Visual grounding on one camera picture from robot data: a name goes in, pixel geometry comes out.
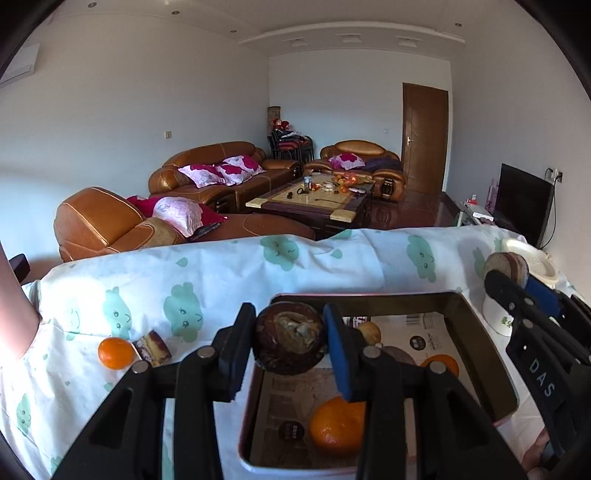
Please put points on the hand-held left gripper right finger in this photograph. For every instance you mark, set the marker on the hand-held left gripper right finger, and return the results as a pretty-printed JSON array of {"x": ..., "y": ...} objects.
[{"x": 339, "y": 357}]

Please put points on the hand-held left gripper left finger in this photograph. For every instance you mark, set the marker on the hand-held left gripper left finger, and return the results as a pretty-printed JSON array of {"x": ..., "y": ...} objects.
[{"x": 235, "y": 362}]

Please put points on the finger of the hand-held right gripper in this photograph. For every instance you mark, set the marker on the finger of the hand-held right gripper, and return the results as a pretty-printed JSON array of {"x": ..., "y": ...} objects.
[
  {"x": 508, "y": 297},
  {"x": 542, "y": 293}
]

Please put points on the cut sugarcane piece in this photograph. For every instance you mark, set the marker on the cut sugarcane piece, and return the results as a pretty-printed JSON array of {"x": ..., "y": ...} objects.
[
  {"x": 152, "y": 348},
  {"x": 501, "y": 265}
]

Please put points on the small tan longan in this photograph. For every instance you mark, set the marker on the small tan longan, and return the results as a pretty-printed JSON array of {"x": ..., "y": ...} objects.
[{"x": 371, "y": 331}]

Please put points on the dark brown water chestnut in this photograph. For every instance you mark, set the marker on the dark brown water chestnut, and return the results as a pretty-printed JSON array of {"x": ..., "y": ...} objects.
[{"x": 288, "y": 337}]

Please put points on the pink cardboard box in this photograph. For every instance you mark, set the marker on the pink cardboard box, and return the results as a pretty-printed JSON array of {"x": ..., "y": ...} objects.
[{"x": 480, "y": 360}]

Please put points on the large dimpled orange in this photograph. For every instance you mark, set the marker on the large dimpled orange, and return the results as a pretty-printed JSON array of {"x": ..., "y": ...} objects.
[{"x": 332, "y": 429}]

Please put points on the smooth medium orange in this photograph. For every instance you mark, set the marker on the smooth medium orange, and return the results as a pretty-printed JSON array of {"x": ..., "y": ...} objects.
[{"x": 449, "y": 362}]

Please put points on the person's right hand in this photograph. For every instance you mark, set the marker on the person's right hand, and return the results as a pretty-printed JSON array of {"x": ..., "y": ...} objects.
[{"x": 535, "y": 457}]

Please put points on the white shallow bowl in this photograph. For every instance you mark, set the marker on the white shallow bowl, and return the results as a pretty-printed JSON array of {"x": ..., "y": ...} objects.
[{"x": 538, "y": 263}]

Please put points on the black television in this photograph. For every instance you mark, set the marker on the black television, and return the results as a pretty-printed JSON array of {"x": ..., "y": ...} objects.
[{"x": 524, "y": 203}]

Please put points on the white cloud print tablecloth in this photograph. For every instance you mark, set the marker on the white cloud print tablecloth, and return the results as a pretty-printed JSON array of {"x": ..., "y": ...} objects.
[{"x": 323, "y": 263}]

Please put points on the pink bag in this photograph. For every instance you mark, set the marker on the pink bag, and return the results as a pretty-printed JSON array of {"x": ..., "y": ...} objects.
[{"x": 493, "y": 196}]

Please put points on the small round orange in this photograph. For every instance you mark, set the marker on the small round orange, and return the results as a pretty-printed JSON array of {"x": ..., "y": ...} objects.
[{"x": 115, "y": 354}]

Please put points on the wooden coffee table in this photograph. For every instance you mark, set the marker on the wooden coffee table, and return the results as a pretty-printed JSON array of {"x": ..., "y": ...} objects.
[{"x": 304, "y": 203}]

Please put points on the pale pink floral pillow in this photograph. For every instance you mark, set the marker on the pale pink floral pillow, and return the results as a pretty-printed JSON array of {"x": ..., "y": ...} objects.
[{"x": 178, "y": 214}]

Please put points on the brown wooden door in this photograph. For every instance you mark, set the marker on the brown wooden door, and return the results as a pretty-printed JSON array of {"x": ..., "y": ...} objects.
[{"x": 425, "y": 138}]

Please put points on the pile of small oranges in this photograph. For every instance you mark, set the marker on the pile of small oranges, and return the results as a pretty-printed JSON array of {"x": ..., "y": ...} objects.
[{"x": 340, "y": 177}]

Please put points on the magenta cushion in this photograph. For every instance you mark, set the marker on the magenta cushion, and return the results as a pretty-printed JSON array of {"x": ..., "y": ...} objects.
[{"x": 141, "y": 205}]

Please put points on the dark purple cloth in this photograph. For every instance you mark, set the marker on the dark purple cloth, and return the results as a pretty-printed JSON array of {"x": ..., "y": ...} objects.
[{"x": 382, "y": 164}]

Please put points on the magenta floral pillow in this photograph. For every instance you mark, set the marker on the magenta floral pillow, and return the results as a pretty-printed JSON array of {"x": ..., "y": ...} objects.
[
  {"x": 201, "y": 174},
  {"x": 240, "y": 168},
  {"x": 347, "y": 160}
]

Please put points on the brown leather armchair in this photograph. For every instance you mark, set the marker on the brown leather armchair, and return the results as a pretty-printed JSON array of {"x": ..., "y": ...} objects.
[
  {"x": 360, "y": 147},
  {"x": 101, "y": 221}
]

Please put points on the brown leather three-seat sofa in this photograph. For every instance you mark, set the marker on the brown leather three-seat sofa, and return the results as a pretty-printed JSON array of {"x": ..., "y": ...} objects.
[{"x": 207, "y": 152}]

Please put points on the stacked black red chairs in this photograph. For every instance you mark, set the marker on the stacked black red chairs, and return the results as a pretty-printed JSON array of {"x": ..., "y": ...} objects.
[{"x": 291, "y": 145}]

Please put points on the pink electric kettle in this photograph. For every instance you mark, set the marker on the pink electric kettle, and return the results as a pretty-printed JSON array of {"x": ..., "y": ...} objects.
[{"x": 14, "y": 314}]

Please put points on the dark maroon object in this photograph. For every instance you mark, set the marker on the dark maroon object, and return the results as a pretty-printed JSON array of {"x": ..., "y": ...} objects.
[{"x": 19, "y": 266}]

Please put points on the red plush toy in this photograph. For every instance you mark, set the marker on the red plush toy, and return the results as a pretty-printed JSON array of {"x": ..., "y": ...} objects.
[{"x": 280, "y": 123}]

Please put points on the tall patterned scroll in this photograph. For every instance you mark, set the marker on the tall patterned scroll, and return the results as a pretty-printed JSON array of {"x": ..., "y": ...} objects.
[{"x": 273, "y": 117}]

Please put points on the wall power outlet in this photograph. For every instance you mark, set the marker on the wall power outlet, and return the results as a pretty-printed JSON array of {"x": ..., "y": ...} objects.
[{"x": 557, "y": 174}]

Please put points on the white wall air conditioner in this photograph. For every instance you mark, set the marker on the white wall air conditioner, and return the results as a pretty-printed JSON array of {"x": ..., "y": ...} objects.
[{"x": 18, "y": 67}]

